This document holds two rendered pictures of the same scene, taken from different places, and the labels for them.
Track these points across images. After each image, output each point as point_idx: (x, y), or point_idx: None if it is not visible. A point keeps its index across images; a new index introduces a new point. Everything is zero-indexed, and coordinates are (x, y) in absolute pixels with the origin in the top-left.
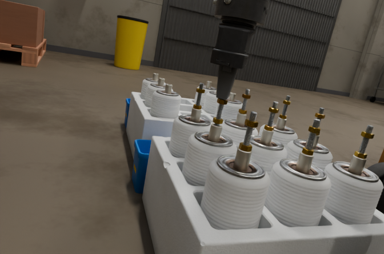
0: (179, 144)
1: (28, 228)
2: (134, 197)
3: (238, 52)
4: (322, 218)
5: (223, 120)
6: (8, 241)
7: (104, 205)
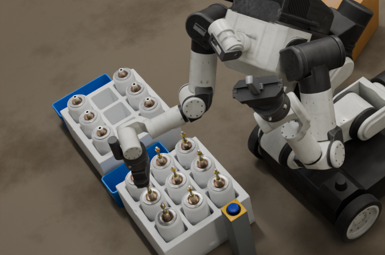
0: (134, 193)
1: None
2: (122, 212)
3: (144, 179)
4: (211, 208)
5: None
6: None
7: (110, 228)
